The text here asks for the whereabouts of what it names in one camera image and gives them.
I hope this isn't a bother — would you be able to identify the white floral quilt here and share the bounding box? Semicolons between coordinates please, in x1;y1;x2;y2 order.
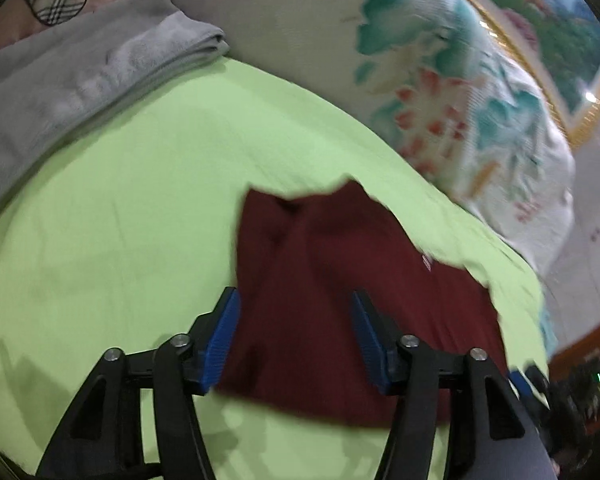
165;0;576;276

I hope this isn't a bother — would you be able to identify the grey folded cloth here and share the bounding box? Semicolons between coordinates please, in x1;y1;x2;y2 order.
0;0;231;226

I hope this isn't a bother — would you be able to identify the light green bedsheet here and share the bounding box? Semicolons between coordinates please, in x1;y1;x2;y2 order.
0;55;548;480

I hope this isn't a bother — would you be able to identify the gold framed landscape painting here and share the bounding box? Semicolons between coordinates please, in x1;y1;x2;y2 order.
415;0;600;148

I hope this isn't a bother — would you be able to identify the dark wooden cabinet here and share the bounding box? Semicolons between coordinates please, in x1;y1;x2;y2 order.
550;310;600;436

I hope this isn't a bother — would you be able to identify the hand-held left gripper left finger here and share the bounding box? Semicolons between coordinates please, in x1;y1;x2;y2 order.
35;286;242;480

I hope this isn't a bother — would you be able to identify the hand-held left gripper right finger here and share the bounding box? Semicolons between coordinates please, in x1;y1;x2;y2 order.
350;289;558;480

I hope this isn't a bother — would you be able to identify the dark red hooded sweater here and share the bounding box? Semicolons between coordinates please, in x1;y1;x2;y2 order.
215;178;511;428

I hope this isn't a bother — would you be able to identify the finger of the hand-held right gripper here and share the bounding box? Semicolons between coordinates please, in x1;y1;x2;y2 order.
507;369;531;403
525;364;553;408

